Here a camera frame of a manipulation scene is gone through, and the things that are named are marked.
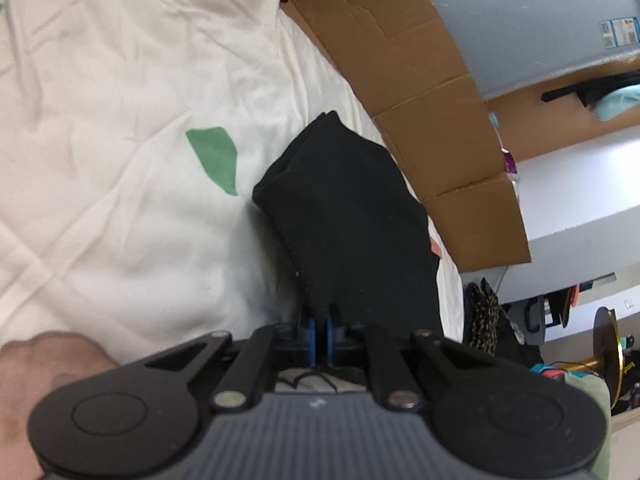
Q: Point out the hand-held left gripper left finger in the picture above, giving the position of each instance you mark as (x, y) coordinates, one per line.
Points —
(311, 342)

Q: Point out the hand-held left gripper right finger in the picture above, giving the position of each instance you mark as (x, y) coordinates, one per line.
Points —
(329, 342)

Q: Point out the black garment with paisley lining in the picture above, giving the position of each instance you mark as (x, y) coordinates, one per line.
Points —
(350, 210)

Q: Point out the leopard print garment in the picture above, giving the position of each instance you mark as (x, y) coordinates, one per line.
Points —
(482, 320)

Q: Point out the black clothes pile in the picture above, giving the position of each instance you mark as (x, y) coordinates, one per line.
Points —
(510, 340)

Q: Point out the grey office chair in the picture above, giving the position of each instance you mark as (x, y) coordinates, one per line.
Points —
(540, 312)

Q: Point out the teal printed garment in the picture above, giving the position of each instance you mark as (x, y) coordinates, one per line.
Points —
(547, 372)

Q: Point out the purple packet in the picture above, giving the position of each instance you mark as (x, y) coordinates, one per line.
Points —
(510, 162)

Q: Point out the light green cloth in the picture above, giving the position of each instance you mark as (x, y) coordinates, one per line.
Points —
(597, 410)

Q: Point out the light blue small object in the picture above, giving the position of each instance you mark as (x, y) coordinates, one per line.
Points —
(493, 120)

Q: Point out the gold round stand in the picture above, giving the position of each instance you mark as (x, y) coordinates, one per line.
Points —
(607, 340)

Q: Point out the brown cardboard sheet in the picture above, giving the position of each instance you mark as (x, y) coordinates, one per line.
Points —
(400, 60)

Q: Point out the cream bedsheet with colour patches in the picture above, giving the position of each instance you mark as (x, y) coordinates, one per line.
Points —
(125, 110)

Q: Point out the white label sticker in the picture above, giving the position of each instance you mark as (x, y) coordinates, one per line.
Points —
(620, 32)

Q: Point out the black wall bracket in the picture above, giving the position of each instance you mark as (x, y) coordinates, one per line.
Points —
(565, 92)

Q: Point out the teal cloth on bracket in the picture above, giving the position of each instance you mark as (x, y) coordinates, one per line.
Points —
(617, 105)

